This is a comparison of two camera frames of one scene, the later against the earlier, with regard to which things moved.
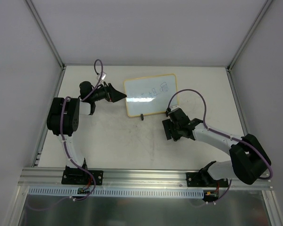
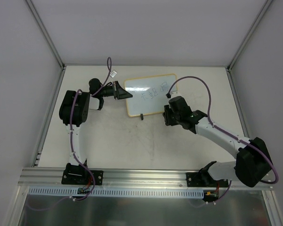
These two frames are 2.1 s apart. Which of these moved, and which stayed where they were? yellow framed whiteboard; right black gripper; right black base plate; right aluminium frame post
Moved: right black gripper
Stayed: yellow framed whiteboard; right black base plate; right aluminium frame post
